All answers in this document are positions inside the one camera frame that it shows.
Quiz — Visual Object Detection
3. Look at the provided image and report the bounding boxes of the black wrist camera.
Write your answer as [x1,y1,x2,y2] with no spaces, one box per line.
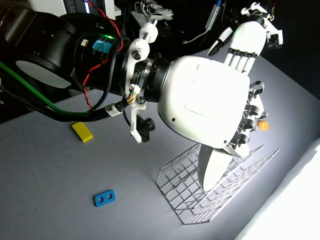
[136,116,156,144]

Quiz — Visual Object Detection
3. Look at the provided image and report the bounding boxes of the blue block two holes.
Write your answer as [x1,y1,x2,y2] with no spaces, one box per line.
[93,189,117,208]

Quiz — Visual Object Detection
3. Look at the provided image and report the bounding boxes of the orange swirl cookie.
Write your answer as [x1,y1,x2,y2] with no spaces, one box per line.
[257,119,270,132]

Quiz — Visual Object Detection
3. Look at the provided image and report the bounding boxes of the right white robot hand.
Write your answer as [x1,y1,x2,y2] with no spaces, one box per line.
[157,55,270,159]

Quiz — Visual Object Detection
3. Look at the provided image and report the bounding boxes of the white plate black rim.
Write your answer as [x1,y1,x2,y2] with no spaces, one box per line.
[197,143,234,192]

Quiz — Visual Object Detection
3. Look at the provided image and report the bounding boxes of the white gadget on desk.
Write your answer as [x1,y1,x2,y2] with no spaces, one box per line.
[134,0,175,22]

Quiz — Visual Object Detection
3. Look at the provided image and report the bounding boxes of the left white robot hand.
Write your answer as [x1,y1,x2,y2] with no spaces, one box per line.
[207,20,267,75]

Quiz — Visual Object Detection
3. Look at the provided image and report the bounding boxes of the yellow rectangular block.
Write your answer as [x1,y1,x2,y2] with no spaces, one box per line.
[71,121,94,144]

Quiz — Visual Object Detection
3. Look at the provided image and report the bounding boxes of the silver wire dish rack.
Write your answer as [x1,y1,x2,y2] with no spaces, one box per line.
[155,143,281,225]

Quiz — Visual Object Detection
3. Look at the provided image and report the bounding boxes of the white cable grey plug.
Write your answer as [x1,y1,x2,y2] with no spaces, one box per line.
[182,0,223,46]

